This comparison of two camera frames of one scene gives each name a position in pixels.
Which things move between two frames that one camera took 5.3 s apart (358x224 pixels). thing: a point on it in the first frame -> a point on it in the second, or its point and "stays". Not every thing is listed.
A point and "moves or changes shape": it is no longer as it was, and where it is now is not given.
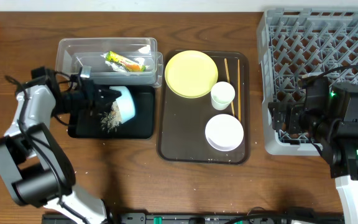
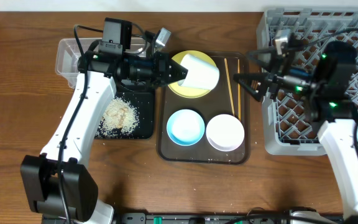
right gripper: [282, 115] -> [270, 80]
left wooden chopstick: [229, 81] stays
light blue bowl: [125, 102] -> [185, 127]
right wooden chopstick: [238, 61] stays
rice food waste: [111, 121] moves or changes shape
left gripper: [89, 98] -> [161, 69]
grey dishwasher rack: [340, 44] stays
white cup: [222, 94] -> [201, 74]
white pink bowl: [224, 132] stays
